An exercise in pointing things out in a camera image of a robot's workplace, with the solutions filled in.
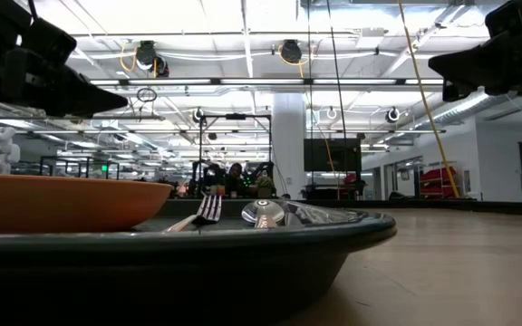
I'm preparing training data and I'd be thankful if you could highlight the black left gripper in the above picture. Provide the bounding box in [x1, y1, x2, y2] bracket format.
[0, 0, 129, 119]

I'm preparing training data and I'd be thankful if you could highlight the orange round plate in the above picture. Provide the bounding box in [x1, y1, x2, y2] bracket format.
[0, 173, 174, 235]

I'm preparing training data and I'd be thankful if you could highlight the orange-handled metal fork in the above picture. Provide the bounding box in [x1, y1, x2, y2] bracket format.
[163, 194, 224, 234]

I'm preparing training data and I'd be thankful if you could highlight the orange-handled metal spoon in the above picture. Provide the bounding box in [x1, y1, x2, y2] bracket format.
[241, 199, 285, 229]

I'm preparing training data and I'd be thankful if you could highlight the black plastic tray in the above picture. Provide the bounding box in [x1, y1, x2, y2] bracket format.
[0, 198, 398, 326]

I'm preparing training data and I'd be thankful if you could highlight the white robot figure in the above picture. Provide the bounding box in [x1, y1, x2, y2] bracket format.
[0, 126, 21, 176]

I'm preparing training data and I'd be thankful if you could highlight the red storage shelf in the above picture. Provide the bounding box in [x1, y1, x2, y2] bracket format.
[419, 166, 459, 199]

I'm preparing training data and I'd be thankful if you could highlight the person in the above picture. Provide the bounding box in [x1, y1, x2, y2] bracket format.
[225, 162, 245, 199]

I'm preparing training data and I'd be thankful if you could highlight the white building column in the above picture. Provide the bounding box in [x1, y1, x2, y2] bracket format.
[271, 92, 307, 200]

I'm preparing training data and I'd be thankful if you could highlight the yellow hanging cable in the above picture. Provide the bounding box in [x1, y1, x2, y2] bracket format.
[396, 0, 461, 199]

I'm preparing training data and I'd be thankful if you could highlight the black ceiling cable reel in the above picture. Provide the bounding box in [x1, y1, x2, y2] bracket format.
[280, 39, 304, 65]
[134, 39, 170, 79]

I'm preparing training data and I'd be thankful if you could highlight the black hanging cable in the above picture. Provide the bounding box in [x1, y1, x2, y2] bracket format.
[325, 0, 349, 200]

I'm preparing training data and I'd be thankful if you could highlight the black wall screen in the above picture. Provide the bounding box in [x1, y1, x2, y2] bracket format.
[304, 138, 363, 173]

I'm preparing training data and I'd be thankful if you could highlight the black distant workstation frame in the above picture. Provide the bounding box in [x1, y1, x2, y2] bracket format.
[197, 112, 274, 200]

